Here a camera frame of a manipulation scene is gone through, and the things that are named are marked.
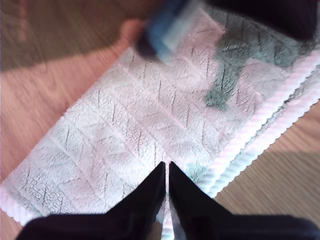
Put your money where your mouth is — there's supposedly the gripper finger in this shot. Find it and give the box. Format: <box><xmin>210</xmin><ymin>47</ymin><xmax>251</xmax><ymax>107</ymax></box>
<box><xmin>168</xmin><ymin>161</ymin><xmax>232</xmax><ymax>240</ymax></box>
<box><xmin>106</xmin><ymin>161</ymin><xmax>167</xmax><ymax>240</ymax></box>

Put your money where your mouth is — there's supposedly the white fluffy tea towel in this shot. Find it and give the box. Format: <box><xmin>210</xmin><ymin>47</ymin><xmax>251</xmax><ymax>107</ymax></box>
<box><xmin>0</xmin><ymin>2</ymin><xmax>320</xmax><ymax>240</ymax></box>

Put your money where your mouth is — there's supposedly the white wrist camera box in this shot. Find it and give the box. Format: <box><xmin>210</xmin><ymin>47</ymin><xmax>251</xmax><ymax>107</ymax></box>
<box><xmin>136</xmin><ymin>0</ymin><xmax>198</xmax><ymax>61</ymax></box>

